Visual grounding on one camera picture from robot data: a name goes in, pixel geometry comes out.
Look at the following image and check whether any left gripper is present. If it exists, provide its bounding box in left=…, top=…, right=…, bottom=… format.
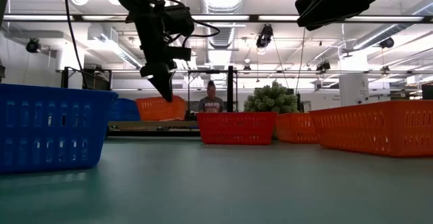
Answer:
left=135, top=12, right=192, bottom=102

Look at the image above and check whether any orange plastic basket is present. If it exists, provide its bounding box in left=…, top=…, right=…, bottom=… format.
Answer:
left=309, top=99, right=433, bottom=158
left=135, top=95, right=187, bottom=122
left=274, top=112, right=319, bottom=145

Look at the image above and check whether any red plastic basket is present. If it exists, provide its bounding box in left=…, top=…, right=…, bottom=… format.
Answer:
left=196, top=111, right=279, bottom=146

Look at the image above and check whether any blue plastic basket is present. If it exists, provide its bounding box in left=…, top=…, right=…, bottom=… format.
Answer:
left=0, top=83, right=119, bottom=175
left=107, top=97, right=141, bottom=122

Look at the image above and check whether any person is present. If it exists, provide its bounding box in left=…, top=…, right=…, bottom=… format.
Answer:
left=197, top=80, right=226, bottom=113

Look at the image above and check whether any artificial green potted plant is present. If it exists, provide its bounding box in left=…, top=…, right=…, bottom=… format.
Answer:
left=243, top=80, right=300, bottom=114

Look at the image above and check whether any wooden shelf with black frame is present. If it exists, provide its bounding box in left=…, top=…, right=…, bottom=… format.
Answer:
left=60, top=66, right=238, bottom=137

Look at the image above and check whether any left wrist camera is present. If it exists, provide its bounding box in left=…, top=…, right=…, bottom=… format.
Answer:
left=162, top=3, right=196, bottom=37

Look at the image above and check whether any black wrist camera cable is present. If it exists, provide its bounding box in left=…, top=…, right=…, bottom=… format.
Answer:
left=175, top=19, right=221, bottom=47

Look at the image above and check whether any black overhead camera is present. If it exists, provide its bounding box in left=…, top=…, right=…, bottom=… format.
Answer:
left=255, top=23, right=274, bottom=49

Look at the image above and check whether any silver ceiling air duct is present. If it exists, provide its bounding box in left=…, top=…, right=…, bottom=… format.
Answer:
left=199, top=0, right=247, bottom=49

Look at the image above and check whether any overhead frame beam with lights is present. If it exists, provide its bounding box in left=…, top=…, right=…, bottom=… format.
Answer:
left=0, top=13, right=433, bottom=23

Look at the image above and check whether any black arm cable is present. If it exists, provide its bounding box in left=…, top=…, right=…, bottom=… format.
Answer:
left=63, top=0, right=84, bottom=72

